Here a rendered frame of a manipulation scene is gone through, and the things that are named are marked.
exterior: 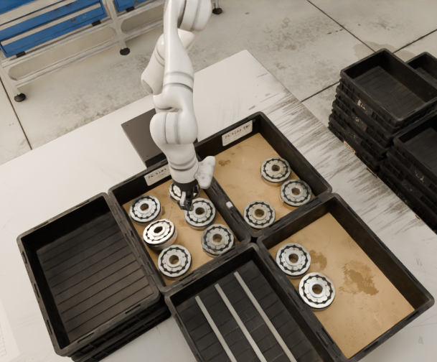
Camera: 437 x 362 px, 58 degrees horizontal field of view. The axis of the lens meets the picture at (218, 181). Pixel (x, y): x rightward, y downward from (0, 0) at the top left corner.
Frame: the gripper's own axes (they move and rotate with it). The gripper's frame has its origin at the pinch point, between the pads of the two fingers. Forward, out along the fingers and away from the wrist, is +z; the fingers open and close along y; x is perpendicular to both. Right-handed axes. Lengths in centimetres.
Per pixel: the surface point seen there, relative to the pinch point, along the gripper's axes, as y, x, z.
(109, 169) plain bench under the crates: -24, -44, 30
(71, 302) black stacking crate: 31.6, -31.6, 17.5
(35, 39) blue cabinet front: -133, -148, 62
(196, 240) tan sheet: 5.5, 0.8, 17.4
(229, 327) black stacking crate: 29.5, 16.0, 17.8
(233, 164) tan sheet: -25.2, 6.8, 17.4
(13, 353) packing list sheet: 47, -50, 30
